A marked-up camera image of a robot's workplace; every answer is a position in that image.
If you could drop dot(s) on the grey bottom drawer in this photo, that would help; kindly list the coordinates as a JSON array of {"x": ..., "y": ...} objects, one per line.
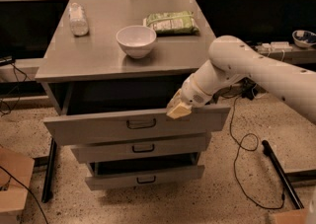
[{"x": 138, "y": 179}]

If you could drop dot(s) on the brown cardboard box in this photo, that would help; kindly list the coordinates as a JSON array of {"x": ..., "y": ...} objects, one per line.
[{"x": 16, "y": 171}]

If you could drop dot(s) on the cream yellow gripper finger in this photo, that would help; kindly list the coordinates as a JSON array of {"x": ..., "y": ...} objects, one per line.
[{"x": 177, "y": 108}]

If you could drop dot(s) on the black right floor leg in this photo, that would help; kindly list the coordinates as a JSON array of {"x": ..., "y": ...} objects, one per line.
[{"x": 268, "y": 151}]

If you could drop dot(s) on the grey top drawer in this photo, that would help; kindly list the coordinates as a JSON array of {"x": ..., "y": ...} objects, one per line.
[{"x": 92, "y": 128}]

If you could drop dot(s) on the black floor leg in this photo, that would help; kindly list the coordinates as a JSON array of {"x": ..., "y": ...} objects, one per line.
[
  {"x": 46, "y": 191},
  {"x": 268, "y": 151}
]

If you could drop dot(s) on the grey middle drawer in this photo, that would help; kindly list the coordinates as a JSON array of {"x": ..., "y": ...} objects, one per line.
[{"x": 141, "y": 148}]

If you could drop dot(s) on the black left floor leg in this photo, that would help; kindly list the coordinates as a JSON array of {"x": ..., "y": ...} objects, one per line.
[{"x": 46, "y": 191}]

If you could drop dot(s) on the grey metal drawer cabinet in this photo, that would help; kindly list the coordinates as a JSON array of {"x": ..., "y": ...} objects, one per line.
[{"x": 112, "y": 108}]

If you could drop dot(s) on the grey drawer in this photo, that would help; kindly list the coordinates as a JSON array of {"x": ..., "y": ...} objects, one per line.
[
  {"x": 138, "y": 179},
  {"x": 92, "y": 128},
  {"x": 141, "y": 148}
]

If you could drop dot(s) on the white ceramic bowl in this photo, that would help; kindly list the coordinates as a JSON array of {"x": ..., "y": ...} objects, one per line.
[{"x": 136, "y": 41}]

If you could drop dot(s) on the green snack bag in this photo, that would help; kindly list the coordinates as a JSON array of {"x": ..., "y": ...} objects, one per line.
[{"x": 172, "y": 23}]

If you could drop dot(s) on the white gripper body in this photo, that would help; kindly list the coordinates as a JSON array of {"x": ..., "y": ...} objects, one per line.
[{"x": 192, "y": 94}]

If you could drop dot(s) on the white power strip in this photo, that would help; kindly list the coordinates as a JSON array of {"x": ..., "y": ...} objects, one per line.
[{"x": 275, "y": 46}]

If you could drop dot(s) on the blue patterned bowl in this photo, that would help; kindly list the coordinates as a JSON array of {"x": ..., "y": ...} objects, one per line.
[{"x": 304, "y": 39}]

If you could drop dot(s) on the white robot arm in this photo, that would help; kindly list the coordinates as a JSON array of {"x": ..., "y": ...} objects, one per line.
[{"x": 230, "y": 60}]

